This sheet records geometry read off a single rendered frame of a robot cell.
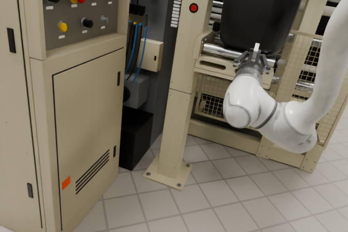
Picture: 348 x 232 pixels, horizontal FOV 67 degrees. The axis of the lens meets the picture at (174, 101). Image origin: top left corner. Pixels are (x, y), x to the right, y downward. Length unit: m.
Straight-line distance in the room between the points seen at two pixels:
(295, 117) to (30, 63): 0.79
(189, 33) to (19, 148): 0.90
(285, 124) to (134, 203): 1.08
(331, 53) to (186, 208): 1.24
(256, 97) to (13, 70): 0.76
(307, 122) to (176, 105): 0.88
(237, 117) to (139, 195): 1.06
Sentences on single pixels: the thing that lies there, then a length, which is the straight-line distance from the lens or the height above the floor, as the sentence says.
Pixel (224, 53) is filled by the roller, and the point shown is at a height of 0.90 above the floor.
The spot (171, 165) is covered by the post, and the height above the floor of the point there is 0.11.
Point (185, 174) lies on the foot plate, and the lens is 1.83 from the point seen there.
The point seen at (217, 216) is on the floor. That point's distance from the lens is 1.65.
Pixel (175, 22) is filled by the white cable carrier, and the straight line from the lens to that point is 1.39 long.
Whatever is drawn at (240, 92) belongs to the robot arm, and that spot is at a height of 0.93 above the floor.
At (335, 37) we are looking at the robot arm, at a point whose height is 1.13.
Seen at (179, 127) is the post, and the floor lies 0.40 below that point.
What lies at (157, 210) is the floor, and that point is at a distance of 1.60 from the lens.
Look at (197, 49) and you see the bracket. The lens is 1.25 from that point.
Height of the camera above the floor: 1.19
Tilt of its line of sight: 26 degrees down
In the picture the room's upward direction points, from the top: 9 degrees clockwise
